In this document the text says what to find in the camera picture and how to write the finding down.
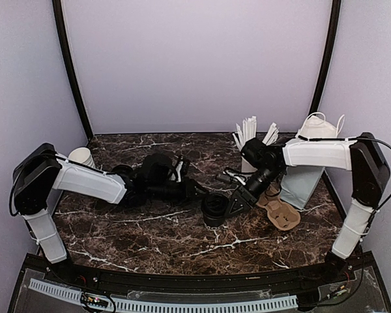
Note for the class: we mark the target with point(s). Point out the stack of black lids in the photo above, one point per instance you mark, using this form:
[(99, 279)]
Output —
[(122, 170)]

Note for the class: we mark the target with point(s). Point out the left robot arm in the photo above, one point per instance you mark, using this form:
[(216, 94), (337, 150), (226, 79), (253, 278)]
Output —
[(44, 170)]

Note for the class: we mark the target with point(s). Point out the stack of paper cups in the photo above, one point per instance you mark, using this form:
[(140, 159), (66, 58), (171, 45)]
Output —
[(82, 155)]

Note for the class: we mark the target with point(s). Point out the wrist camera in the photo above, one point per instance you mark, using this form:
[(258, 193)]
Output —
[(181, 168), (232, 176)]

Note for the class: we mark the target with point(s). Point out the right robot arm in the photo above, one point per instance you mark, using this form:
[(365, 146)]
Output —
[(361, 155)]

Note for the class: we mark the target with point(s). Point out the left black frame post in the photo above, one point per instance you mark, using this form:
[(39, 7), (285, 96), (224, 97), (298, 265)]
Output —
[(69, 67)]

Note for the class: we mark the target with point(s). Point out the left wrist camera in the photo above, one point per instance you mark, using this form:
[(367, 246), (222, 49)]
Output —
[(181, 168)]

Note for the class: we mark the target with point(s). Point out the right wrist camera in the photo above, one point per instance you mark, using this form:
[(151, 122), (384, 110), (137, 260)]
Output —
[(232, 176)]

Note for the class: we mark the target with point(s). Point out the white paper bag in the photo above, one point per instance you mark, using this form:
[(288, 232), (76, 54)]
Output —
[(300, 182)]

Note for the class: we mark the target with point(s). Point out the black front table rail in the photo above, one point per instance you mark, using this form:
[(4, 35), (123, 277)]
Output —
[(300, 280)]

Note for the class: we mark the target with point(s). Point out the brown cardboard cup carrier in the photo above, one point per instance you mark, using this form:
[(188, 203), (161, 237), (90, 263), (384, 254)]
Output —
[(281, 214)]

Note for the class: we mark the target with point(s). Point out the green circuit board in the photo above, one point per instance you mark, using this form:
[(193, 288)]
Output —
[(91, 300)]

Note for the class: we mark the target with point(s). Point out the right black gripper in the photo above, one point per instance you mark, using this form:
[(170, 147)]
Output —
[(242, 195)]

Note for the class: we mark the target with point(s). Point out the black paper coffee cup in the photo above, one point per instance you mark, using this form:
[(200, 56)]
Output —
[(213, 221)]

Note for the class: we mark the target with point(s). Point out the white cup holding straws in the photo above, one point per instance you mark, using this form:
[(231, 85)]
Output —
[(246, 167)]

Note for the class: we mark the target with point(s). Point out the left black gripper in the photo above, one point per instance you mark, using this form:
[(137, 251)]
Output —
[(189, 192)]

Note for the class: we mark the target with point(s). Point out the white slotted cable duct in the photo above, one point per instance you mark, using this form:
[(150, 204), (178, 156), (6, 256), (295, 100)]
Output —
[(145, 301)]

